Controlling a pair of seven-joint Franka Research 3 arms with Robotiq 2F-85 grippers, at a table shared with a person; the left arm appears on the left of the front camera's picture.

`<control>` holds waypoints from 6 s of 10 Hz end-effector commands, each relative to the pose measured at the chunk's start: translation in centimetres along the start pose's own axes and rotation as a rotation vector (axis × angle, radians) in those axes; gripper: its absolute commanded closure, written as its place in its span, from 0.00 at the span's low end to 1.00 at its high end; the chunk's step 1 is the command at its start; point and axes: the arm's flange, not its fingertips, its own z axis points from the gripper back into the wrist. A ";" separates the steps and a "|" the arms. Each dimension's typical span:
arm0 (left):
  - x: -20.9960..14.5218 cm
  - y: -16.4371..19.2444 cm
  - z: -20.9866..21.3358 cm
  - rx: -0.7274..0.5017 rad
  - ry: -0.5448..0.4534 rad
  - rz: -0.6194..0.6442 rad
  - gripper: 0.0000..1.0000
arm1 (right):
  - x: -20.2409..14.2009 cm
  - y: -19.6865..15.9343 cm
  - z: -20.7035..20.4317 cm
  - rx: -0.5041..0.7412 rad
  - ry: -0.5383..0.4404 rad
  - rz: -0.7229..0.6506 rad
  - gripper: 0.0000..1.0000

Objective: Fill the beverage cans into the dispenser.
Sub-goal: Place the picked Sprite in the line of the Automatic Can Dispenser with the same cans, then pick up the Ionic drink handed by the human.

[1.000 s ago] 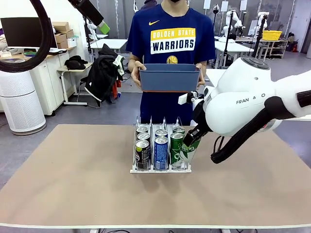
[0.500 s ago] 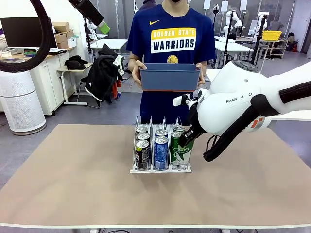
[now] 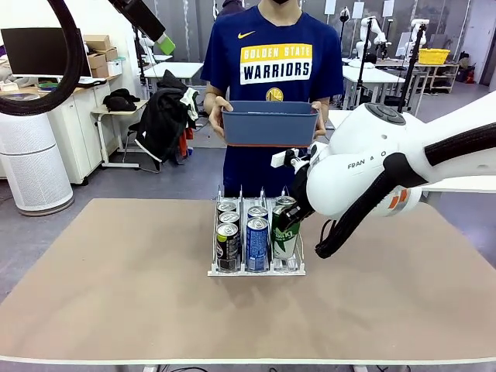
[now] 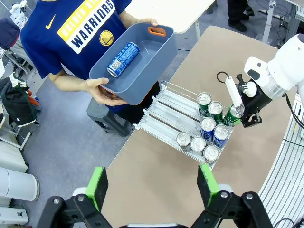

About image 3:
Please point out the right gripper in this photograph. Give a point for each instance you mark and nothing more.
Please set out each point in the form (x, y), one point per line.
(299, 186)

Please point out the green beverage can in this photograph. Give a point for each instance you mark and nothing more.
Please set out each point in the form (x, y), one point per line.
(283, 244)
(286, 200)

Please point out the black beverage can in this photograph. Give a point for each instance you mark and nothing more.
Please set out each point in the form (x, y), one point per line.
(226, 206)
(228, 252)
(228, 218)

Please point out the grey-blue plastic bin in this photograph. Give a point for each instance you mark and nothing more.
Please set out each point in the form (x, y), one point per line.
(267, 124)

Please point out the person left forearm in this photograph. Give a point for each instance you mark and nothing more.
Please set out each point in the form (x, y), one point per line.
(328, 97)

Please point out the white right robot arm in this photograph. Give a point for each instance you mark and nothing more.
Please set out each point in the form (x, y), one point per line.
(348, 182)

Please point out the person right forearm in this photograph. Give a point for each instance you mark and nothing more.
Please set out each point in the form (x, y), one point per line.
(210, 93)

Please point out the blue beverage can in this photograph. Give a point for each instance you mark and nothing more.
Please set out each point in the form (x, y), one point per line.
(257, 248)
(257, 211)

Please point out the clear acrylic can dispenser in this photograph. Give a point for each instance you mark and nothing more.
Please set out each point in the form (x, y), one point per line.
(255, 272)

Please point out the person left hand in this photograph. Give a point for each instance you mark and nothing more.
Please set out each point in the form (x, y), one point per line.
(323, 116)

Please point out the person right hand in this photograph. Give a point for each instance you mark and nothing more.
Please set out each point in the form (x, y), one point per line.
(216, 116)

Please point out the small brown cardboard box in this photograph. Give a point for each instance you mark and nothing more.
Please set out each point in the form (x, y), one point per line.
(97, 60)
(97, 42)
(100, 72)

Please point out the white background desk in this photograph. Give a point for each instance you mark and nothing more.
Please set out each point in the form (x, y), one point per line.
(372, 73)
(174, 69)

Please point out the white storage box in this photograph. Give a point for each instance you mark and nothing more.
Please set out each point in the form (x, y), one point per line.
(115, 67)

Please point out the black bag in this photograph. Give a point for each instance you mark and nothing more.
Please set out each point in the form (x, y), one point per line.
(120, 100)

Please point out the white green garment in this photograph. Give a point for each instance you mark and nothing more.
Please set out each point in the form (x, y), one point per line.
(190, 102)

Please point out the black jacket on chair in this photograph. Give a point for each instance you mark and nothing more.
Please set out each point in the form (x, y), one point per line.
(162, 120)

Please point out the black computer monitor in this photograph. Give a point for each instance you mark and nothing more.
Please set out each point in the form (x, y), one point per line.
(35, 52)

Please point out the red orange garment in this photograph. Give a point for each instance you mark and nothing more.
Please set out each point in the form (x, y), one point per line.
(188, 135)

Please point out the person blue Warriors shirt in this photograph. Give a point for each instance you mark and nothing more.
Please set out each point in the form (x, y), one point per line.
(271, 46)

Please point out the white cylindrical air purifier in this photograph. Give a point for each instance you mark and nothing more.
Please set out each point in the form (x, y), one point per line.
(35, 166)

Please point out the black tripod pole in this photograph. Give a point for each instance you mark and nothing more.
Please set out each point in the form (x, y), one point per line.
(410, 73)

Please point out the wooden shelf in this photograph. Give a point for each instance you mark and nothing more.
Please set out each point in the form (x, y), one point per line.
(441, 77)

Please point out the yellow plastic crate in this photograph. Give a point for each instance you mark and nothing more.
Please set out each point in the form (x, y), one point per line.
(434, 57)

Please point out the red fire extinguisher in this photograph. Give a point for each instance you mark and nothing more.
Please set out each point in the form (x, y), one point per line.
(469, 75)

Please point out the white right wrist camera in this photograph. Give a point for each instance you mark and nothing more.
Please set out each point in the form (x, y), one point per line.
(283, 158)

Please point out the white frame side table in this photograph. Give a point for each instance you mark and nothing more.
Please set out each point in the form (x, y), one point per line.
(102, 139)

